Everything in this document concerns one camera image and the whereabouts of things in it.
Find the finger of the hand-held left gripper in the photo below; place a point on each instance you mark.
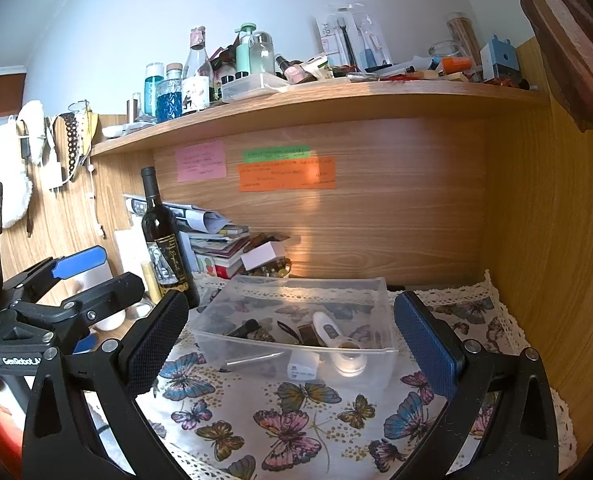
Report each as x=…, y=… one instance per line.
x=79, y=262
x=111, y=292

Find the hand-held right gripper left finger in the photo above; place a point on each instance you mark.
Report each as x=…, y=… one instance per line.
x=159, y=337

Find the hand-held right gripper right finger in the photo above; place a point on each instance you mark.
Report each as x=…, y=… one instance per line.
x=426, y=342

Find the clear plastic bin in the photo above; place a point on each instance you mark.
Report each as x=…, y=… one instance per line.
x=371, y=362

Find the white infrared thermometer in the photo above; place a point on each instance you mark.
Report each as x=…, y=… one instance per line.
x=326, y=328

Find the brown rectangular lighter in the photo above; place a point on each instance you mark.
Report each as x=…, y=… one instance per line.
x=309, y=335

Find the white charger adapter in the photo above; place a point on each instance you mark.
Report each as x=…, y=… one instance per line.
x=304, y=365

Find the white carton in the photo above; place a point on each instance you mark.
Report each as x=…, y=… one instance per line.
x=129, y=255

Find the dark wine bottle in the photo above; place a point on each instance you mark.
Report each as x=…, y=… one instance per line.
x=164, y=240

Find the white and blue device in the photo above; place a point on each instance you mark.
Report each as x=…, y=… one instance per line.
x=135, y=205

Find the stack of books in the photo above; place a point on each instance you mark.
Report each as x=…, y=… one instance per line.
x=216, y=255

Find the rolled papers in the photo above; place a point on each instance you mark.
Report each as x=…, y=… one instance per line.
x=201, y=217

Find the white fluffy pad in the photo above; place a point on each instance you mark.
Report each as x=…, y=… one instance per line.
x=1, y=170

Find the small white box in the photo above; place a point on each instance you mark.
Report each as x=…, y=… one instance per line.
x=262, y=256

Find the yellow hanging pouch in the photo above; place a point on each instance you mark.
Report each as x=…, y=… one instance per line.
x=90, y=127

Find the butterfly print tablecloth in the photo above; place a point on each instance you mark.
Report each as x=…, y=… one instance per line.
x=301, y=422

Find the pink sticky note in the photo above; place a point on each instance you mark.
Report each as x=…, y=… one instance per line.
x=201, y=161

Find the silver metal cylinder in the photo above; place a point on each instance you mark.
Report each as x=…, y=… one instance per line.
x=134, y=110

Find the blue patterned bottle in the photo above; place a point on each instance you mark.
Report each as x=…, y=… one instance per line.
x=169, y=102

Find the teal liquid bottle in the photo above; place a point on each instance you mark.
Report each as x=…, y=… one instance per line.
x=152, y=87

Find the orange sticky note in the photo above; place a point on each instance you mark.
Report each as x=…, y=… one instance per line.
x=286, y=175

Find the clear labelled glass bottle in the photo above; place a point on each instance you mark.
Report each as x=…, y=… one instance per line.
x=197, y=92

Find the green sticky note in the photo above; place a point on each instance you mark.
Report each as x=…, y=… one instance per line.
x=276, y=154

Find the clear plastic tray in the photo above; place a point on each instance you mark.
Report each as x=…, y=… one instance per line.
x=254, y=89

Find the wooden shelf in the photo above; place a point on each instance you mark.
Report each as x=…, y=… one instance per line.
x=351, y=97

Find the mint green pump bottle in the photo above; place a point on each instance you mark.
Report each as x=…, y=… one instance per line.
x=243, y=57

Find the clear glass jar bottle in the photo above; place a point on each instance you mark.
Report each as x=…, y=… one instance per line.
x=262, y=55

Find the orange tube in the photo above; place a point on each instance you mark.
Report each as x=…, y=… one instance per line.
x=456, y=64

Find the small pink bottle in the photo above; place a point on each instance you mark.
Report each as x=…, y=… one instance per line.
x=290, y=71

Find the empty glass jar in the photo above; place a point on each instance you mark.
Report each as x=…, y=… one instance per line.
x=446, y=51

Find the blue grey box on shelf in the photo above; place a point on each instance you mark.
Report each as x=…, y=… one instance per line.
x=500, y=59

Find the clear toothbrush package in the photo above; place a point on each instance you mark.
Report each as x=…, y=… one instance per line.
x=374, y=40

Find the jar of brown sticks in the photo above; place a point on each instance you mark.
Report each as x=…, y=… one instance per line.
x=464, y=35

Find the white toothbrush package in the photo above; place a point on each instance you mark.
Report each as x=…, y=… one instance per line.
x=332, y=40

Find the brown striped curtain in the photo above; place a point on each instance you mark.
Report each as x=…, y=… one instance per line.
x=571, y=45

